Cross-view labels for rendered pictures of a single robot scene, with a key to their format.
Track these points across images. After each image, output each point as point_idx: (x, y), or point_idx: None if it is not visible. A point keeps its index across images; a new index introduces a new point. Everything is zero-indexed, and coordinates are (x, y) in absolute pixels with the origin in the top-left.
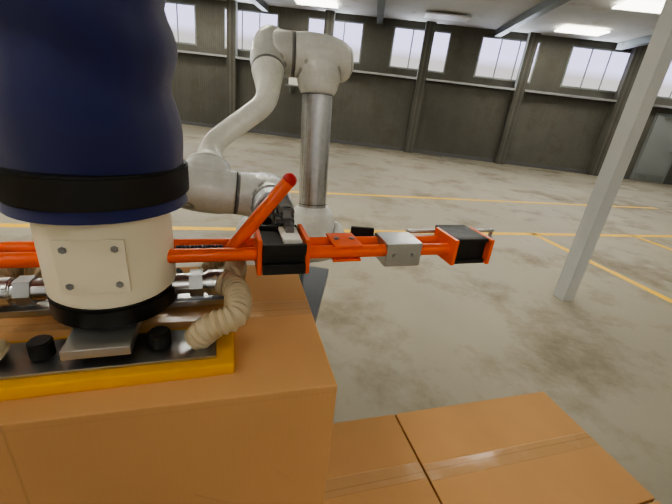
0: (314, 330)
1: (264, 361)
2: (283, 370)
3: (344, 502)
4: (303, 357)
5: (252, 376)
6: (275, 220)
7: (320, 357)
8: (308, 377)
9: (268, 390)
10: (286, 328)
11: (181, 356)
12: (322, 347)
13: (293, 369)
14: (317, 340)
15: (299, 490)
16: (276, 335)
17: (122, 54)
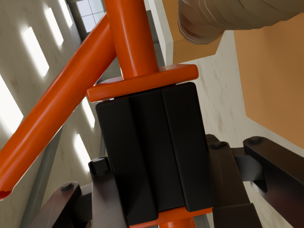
0: (296, 140)
1: (254, 47)
2: (249, 68)
3: None
4: (261, 98)
5: (242, 32)
6: (124, 227)
7: (263, 118)
8: (247, 92)
9: (236, 49)
10: (297, 94)
11: None
12: (273, 130)
13: (250, 80)
14: (281, 131)
15: None
16: (285, 71)
17: None
